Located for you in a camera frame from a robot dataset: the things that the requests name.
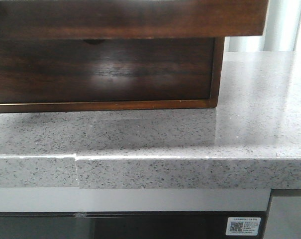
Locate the white QR code sticker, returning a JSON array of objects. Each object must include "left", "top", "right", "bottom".
[{"left": 225, "top": 217, "right": 261, "bottom": 236}]

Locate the grey cabinet door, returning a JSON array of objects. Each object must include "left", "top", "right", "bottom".
[{"left": 264, "top": 189, "right": 301, "bottom": 239}]

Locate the black glass appliance front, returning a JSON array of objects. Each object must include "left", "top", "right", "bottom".
[{"left": 0, "top": 212, "right": 267, "bottom": 239}]

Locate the dark wooden drawer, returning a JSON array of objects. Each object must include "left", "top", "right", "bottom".
[
  {"left": 0, "top": 0, "right": 268, "bottom": 39},
  {"left": 0, "top": 37, "right": 217, "bottom": 104}
]

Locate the dark wooden drawer cabinet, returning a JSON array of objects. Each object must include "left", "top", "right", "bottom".
[{"left": 0, "top": 36, "right": 226, "bottom": 114}]

